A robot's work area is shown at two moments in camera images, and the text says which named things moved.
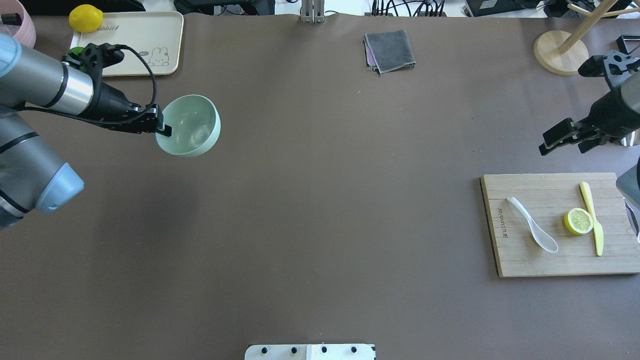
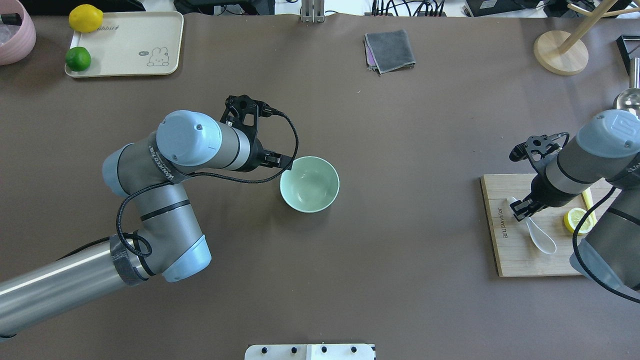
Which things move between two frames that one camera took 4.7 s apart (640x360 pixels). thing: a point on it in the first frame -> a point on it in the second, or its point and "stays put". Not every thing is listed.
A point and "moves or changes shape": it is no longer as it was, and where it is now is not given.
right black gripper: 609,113 -> 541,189
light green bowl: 195,123 moves or changes shape
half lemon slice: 578,221 stays put
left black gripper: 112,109 -> 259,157
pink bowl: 26,33 stays put
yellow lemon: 85,18 stays put
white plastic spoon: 543,238 stays put
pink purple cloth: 370,58 stays put
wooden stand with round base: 564,53 stays put
